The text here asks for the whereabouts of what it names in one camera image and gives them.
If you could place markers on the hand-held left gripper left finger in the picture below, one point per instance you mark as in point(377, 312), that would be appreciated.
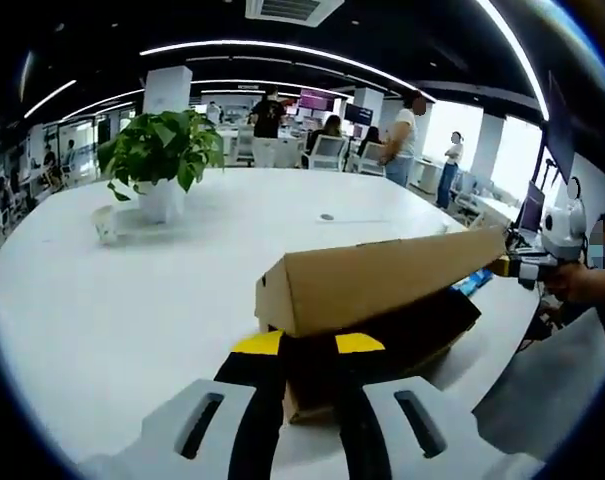
point(172, 445)

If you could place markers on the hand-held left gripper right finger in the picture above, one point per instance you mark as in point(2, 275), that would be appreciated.
point(432, 445)

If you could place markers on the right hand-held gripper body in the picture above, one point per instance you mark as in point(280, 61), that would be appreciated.
point(562, 230)

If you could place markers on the blue wet wipes soft item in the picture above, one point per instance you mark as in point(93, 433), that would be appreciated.
point(474, 284)

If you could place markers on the brown cardboard shoe box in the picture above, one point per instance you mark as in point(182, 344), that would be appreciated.
point(372, 280)

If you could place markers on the person's right hand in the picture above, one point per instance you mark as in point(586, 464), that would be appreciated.
point(569, 284)

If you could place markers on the large dark display screen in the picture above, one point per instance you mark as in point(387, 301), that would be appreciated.
point(562, 130)

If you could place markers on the curved ceiling light strip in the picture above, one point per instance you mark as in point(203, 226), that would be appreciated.
point(232, 43)
point(522, 60)

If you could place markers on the white office chair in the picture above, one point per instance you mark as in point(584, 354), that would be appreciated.
point(329, 152)
point(372, 159)

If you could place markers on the white table socket strip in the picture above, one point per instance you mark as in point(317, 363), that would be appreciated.
point(327, 217)

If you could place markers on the potted green plant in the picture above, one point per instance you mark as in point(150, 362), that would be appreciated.
point(157, 150)

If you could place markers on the ceiling air conditioner vent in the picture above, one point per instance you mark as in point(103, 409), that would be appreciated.
point(292, 10)

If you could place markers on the dark wall screen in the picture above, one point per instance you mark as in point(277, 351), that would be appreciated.
point(358, 114)

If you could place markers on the pink wall screen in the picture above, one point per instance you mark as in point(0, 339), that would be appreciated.
point(317, 99)

